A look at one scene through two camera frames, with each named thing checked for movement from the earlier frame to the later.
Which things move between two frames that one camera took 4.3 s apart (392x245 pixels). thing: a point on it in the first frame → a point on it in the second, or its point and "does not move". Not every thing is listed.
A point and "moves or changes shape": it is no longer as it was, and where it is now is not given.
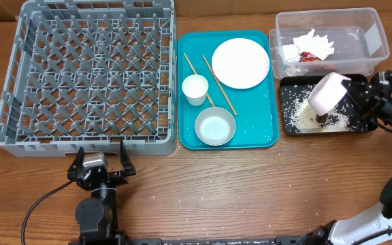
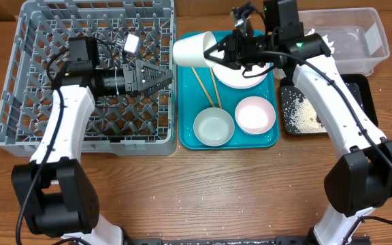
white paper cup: [194, 88] → [188, 50]
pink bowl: [327, 93] moves or changes shape
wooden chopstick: [194, 73] → [203, 86]
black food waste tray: [297, 118] does not move
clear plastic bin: [358, 36] does not move
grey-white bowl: [215, 126] does not move
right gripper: [358, 94] → [233, 48]
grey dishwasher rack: [89, 73] does not move
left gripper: [122, 176] → [133, 78]
